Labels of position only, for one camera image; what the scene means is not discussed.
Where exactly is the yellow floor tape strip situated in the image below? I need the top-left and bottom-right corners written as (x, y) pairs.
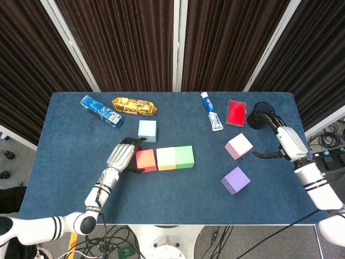
top-left (67, 233), bottom-right (79, 251)

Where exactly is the white floor cable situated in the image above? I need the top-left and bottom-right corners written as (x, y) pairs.
top-left (57, 250), bottom-right (89, 259)

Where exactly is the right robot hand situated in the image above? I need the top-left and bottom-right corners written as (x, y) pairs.
top-left (252, 109), bottom-right (308, 162)

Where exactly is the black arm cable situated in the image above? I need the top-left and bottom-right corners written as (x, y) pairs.
top-left (94, 172), bottom-right (109, 226)
top-left (265, 209), bottom-right (333, 245)

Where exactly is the red ink pad case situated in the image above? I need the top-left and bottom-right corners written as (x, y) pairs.
top-left (225, 99), bottom-right (247, 127)

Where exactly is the green box on floor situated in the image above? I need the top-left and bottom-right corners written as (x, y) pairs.
top-left (117, 246), bottom-right (135, 259)

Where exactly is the purple cube block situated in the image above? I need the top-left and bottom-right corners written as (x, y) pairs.
top-left (220, 166), bottom-right (251, 195)

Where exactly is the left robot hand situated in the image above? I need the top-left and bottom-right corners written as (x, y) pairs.
top-left (106, 137), bottom-right (148, 174)

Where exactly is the green cube block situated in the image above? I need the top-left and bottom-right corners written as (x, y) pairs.
top-left (174, 145), bottom-right (195, 170)

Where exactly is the pink cube block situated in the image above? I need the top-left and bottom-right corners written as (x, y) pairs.
top-left (224, 133), bottom-right (254, 160)

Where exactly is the white partition frame post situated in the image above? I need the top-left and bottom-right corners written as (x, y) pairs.
top-left (172, 0), bottom-right (189, 92)
top-left (39, 0), bottom-right (101, 92)
top-left (242, 0), bottom-right (302, 92)

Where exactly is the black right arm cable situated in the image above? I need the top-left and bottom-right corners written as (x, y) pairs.
top-left (265, 209), bottom-right (333, 245)

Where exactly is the light blue cube block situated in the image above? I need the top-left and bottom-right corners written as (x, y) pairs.
top-left (137, 120), bottom-right (157, 143)

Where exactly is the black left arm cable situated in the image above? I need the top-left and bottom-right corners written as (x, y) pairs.
top-left (94, 172), bottom-right (109, 226)

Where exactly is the black cable with inline switch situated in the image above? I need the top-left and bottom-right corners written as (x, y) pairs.
top-left (206, 225), bottom-right (234, 259)

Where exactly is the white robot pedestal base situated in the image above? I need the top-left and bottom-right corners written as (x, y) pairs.
top-left (126, 224), bottom-right (206, 259)

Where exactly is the orange red cube block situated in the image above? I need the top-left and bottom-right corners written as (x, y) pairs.
top-left (135, 148), bottom-right (157, 173)

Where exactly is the white black sneaker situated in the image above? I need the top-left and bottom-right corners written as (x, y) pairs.
top-left (33, 242), bottom-right (52, 259)

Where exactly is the brown fabric partition panel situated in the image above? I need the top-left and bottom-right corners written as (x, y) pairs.
top-left (55, 0), bottom-right (175, 92)
top-left (181, 0), bottom-right (291, 92)
top-left (0, 0), bottom-right (94, 145)
top-left (249, 0), bottom-right (345, 133)

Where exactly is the blue felt table cover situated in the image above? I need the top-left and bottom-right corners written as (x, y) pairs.
top-left (17, 91), bottom-right (331, 225)

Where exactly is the gold cookie package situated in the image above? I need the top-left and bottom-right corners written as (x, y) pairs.
top-left (112, 97), bottom-right (158, 117)

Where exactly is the black floor cable tangle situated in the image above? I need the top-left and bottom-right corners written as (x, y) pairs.
top-left (60, 225), bottom-right (142, 259)

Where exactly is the black device with teal lights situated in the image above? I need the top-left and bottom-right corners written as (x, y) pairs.
top-left (311, 147), bottom-right (345, 173)

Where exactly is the yellow cube block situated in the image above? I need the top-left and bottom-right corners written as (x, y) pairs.
top-left (156, 147), bottom-right (177, 171)

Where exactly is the white blue toothpaste tube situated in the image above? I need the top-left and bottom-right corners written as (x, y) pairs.
top-left (200, 91), bottom-right (224, 132)

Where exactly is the black cable pile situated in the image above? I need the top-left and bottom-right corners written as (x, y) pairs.
top-left (308, 122), bottom-right (345, 152)

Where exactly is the white partition frame rail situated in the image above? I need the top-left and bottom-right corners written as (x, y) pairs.
top-left (304, 105), bottom-right (345, 139)
top-left (0, 124), bottom-right (38, 151)

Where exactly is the black mesh pen cup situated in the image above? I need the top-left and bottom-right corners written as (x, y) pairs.
top-left (246, 101), bottom-right (276, 131)

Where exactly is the blue cookie package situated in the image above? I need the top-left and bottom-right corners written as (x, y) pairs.
top-left (80, 95), bottom-right (125, 129)

